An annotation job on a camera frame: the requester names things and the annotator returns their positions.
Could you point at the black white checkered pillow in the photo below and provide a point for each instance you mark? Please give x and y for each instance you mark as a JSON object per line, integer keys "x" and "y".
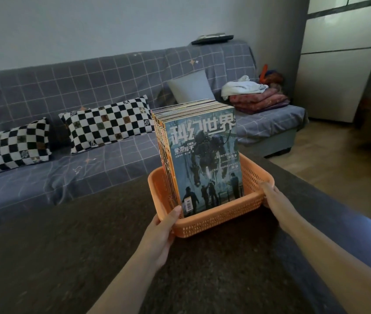
{"x": 12, "y": 148}
{"x": 107, "y": 124}

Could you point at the orange plastic basket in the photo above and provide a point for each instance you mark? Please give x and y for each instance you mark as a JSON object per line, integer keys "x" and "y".
{"x": 218, "y": 219}

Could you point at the plain grey cushion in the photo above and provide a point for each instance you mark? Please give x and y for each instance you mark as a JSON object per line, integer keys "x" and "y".
{"x": 190, "y": 88}

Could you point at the white cabinet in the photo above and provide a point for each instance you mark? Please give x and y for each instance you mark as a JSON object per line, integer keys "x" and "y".
{"x": 336, "y": 78}

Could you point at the thick stack of magazines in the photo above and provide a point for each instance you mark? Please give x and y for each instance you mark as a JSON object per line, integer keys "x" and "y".
{"x": 185, "y": 107}

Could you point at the person's left hand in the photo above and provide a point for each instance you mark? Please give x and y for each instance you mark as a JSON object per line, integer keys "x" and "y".
{"x": 159, "y": 238}

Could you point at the folded dark red blanket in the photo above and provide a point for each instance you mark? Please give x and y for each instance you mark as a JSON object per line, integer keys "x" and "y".
{"x": 260, "y": 102}

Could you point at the teal robot soldiers magazine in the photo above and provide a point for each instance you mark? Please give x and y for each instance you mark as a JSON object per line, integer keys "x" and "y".
{"x": 205, "y": 160}

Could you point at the black flat tray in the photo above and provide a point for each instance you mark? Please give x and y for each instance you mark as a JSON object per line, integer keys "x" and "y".
{"x": 211, "y": 40}

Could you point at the grey checked covered sofa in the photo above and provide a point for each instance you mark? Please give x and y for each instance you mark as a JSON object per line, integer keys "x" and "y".
{"x": 74, "y": 78}

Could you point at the white crumpled cloth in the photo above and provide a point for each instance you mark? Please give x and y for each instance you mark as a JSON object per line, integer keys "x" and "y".
{"x": 242, "y": 88}

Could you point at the orange red bag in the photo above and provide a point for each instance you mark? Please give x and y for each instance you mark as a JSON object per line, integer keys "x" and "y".
{"x": 272, "y": 76}

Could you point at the person's right forearm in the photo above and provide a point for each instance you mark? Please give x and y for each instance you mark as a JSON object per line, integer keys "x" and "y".
{"x": 342, "y": 264}

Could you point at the dark speckled table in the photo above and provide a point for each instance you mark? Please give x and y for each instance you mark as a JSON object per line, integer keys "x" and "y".
{"x": 74, "y": 251}

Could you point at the person's right hand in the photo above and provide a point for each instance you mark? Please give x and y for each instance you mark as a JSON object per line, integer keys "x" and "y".
{"x": 278, "y": 204}

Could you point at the person's left forearm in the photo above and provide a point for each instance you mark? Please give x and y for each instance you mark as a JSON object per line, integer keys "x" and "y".
{"x": 123, "y": 287}

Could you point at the pale booklet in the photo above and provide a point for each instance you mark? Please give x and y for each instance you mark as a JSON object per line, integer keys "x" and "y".
{"x": 211, "y": 35}

